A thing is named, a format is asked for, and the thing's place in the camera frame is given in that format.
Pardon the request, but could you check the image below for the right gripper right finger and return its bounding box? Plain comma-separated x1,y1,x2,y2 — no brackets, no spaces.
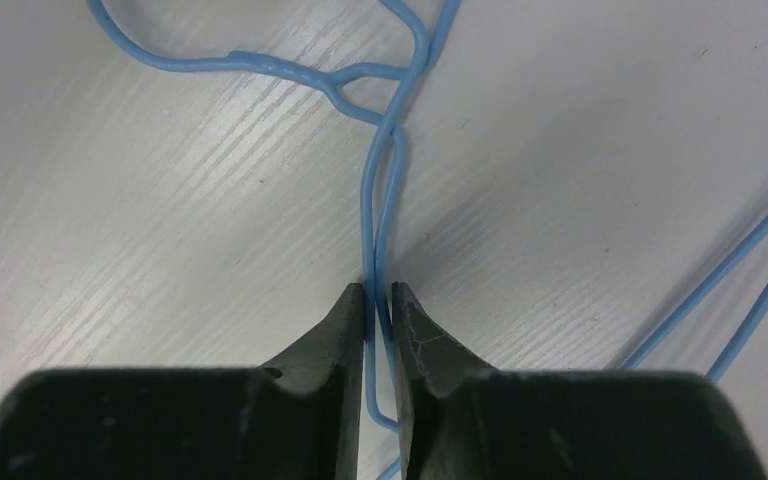
392,282,767,479

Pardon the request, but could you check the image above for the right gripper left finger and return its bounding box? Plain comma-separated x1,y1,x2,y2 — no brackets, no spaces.
0,283,364,479

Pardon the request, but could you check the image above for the pile of blue hangers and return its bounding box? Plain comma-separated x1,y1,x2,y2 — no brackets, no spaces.
373,0,768,480

